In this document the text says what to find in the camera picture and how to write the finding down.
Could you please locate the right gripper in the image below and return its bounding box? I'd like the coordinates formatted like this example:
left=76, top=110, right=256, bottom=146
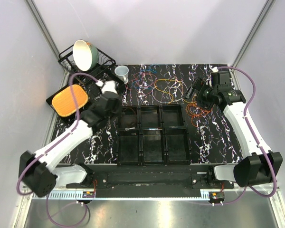
left=181, top=77, right=217, bottom=112

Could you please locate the yellow cable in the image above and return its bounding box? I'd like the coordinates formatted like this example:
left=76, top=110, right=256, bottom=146
left=151, top=77, right=188, bottom=104

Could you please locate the orange cable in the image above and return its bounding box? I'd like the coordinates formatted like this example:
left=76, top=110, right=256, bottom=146
left=185, top=99, right=213, bottom=128

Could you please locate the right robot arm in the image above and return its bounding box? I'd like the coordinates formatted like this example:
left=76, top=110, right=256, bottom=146
left=183, top=71, right=283, bottom=188

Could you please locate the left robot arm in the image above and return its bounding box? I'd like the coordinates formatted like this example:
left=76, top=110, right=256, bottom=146
left=19, top=91, right=122, bottom=198

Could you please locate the black bin back left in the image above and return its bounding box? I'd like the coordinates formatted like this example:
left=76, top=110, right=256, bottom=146
left=118, top=106, right=139, bottom=129

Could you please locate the black bin back right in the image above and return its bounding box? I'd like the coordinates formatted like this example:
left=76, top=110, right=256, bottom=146
left=161, top=104, right=184, bottom=127

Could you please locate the white mug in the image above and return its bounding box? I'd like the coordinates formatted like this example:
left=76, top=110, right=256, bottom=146
left=114, top=65, right=129, bottom=84

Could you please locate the black bin front left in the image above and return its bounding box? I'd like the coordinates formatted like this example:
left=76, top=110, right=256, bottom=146
left=117, top=129, right=141, bottom=166

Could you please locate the black bin back middle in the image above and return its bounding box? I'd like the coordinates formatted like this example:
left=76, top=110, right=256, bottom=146
left=140, top=105, right=161, bottom=128

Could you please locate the green and white bowl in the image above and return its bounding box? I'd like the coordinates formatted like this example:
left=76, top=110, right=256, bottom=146
left=73, top=40, right=99, bottom=72

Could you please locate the black tray under mat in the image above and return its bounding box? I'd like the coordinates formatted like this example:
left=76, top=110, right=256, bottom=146
left=46, top=84, right=91, bottom=124

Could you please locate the black dish rack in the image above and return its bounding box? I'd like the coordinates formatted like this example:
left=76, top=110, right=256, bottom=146
left=58, top=46, right=126, bottom=99

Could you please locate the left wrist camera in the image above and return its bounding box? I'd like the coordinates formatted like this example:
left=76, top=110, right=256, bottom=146
left=95, top=80, right=117, bottom=94

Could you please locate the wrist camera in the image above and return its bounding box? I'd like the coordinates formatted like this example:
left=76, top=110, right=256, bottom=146
left=208, top=67, right=219, bottom=87
left=95, top=80, right=117, bottom=94

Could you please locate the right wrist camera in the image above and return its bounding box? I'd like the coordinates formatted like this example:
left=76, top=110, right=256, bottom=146
left=208, top=67, right=219, bottom=87

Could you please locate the blue cable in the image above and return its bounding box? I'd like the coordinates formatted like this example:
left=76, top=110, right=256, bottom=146
left=130, top=64, right=160, bottom=90

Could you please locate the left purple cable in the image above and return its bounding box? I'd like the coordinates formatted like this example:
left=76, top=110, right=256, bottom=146
left=16, top=72, right=103, bottom=227

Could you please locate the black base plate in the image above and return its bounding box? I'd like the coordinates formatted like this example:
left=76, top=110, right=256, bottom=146
left=66, top=163, right=235, bottom=190

